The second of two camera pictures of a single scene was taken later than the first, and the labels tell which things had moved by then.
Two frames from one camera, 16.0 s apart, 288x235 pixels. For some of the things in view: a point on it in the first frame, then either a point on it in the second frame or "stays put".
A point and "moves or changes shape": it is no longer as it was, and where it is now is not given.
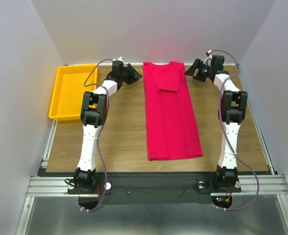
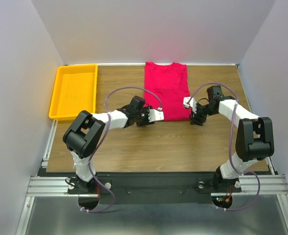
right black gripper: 198,64 → 194,117
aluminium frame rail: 44,186 stays put
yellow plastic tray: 71,83 stays put
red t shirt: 171,129 moves or changes shape
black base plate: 152,188 stays put
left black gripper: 134,75 → 146,122
